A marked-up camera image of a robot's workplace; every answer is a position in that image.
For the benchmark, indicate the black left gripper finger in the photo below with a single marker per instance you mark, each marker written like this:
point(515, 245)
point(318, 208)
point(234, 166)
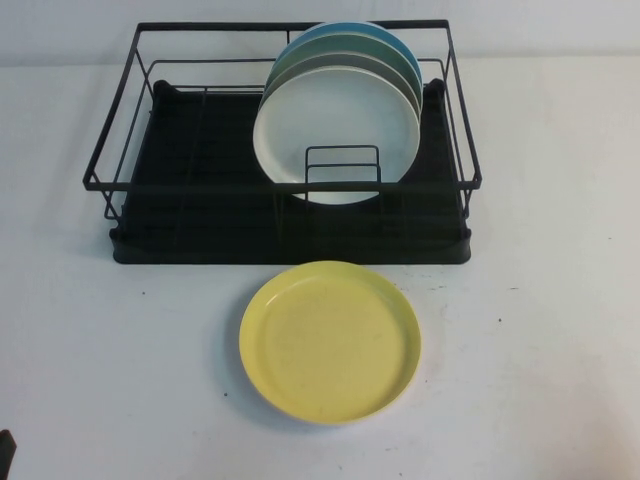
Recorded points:
point(6, 455)

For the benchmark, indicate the gray round plate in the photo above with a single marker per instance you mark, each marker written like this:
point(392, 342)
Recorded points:
point(340, 61)

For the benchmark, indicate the white round plate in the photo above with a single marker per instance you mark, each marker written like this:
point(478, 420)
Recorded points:
point(310, 125)

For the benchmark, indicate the yellow round plate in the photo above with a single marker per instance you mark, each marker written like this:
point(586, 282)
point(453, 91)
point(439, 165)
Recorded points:
point(325, 345)

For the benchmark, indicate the blue round plate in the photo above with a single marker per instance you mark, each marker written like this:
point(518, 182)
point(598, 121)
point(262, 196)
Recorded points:
point(350, 29)

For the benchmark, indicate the green round plate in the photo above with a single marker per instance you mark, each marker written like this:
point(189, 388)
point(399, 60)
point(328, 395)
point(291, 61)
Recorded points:
point(340, 45)

